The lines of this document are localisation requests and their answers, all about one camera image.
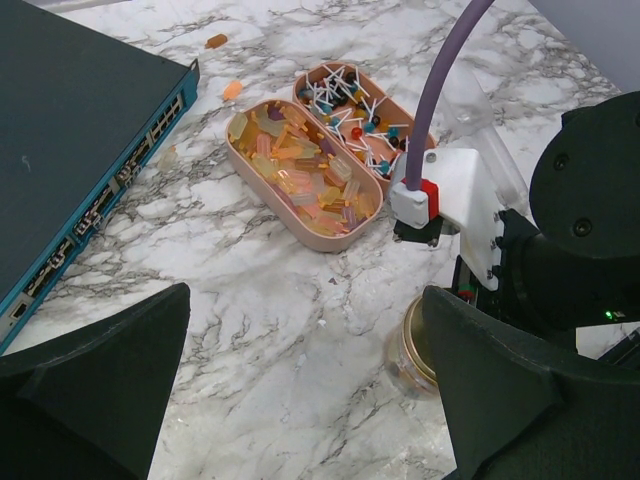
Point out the gold jar lid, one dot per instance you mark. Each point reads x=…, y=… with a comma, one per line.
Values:
x=416, y=343

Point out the clear plastic jar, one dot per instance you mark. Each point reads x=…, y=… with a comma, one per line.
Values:
x=404, y=375

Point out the pink tray of lollipops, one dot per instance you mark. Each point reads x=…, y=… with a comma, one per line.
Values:
x=359, y=114

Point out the pink tray of popsicle candies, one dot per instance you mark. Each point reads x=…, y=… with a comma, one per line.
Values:
x=325, y=197

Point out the clear plastic scoop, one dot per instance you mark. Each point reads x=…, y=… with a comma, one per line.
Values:
x=468, y=113

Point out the dark blue network switch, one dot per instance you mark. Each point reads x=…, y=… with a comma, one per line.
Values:
x=81, y=115

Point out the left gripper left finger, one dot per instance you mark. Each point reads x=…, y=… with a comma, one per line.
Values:
x=90, y=404

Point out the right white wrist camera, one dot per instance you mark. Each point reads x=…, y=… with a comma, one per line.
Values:
x=466, y=198

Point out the spilled clear popsicle candy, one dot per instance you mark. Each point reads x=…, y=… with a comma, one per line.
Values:
x=168, y=160

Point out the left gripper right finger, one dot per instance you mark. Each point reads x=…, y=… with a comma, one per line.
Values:
x=519, y=407

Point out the spilled orange popsicle candy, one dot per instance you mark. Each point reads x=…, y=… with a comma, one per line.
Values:
x=232, y=90
x=216, y=41

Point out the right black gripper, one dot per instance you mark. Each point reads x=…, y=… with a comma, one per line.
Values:
x=543, y=289

